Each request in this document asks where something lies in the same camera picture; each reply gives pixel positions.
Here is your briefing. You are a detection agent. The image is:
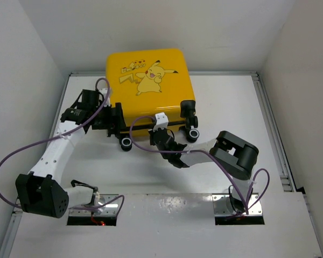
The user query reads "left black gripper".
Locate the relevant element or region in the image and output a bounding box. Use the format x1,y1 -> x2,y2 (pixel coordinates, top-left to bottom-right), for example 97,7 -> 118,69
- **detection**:
91,102 -> 125,130

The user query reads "yellow suitcase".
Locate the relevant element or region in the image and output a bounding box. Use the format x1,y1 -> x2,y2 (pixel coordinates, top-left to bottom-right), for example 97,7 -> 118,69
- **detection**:
106,48 -> 199,151

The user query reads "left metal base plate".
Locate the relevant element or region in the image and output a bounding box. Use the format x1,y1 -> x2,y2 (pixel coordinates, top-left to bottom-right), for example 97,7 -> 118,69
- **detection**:
68,194 -> 122,217

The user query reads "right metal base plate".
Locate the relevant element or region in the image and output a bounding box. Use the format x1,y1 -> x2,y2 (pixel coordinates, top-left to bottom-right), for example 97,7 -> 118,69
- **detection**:
212,193 -> 263,218

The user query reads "white front panel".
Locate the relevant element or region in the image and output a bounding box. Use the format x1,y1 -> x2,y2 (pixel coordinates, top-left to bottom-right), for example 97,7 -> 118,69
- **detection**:
10,193 -> 322,257

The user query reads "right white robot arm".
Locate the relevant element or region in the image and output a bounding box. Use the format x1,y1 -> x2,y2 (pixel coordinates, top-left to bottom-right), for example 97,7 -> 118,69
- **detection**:
149,112 -> 259,213

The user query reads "metal base plate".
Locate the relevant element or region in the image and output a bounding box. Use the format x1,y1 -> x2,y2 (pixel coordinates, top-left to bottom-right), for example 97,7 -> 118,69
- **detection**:
68,194 -> 122,217
212,193 -> 263,218

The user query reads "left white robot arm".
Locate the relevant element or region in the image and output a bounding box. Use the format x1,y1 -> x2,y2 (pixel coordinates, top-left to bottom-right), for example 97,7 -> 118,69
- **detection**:
15,88 -> 112,218

